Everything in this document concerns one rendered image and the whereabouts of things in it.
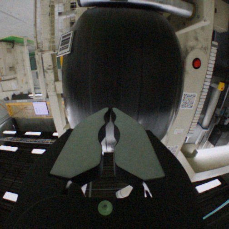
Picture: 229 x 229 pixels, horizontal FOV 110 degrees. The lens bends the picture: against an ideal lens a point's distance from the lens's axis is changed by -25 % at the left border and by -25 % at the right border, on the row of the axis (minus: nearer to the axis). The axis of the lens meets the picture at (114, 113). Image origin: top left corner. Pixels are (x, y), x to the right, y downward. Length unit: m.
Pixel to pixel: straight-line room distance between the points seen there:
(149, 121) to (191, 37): 0.38
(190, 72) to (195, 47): 0.10
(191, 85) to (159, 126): 0.31
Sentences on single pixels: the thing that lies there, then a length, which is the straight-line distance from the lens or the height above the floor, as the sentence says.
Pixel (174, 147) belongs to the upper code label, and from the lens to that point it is 0.66.
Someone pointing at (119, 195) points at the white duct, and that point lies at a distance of 1.78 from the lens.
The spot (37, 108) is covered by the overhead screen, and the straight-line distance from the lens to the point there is 4.72.
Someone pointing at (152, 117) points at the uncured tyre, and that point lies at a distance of 0.24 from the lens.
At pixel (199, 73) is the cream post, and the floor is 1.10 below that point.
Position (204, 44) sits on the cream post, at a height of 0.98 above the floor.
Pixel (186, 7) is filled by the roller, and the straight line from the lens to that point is 0.43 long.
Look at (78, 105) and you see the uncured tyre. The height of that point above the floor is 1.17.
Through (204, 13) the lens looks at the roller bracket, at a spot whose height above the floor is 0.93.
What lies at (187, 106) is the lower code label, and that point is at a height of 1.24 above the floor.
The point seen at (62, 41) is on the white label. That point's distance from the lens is 0.28.
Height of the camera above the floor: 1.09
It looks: 26 degrees up
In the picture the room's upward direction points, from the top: 178 degrees counter-clockwise
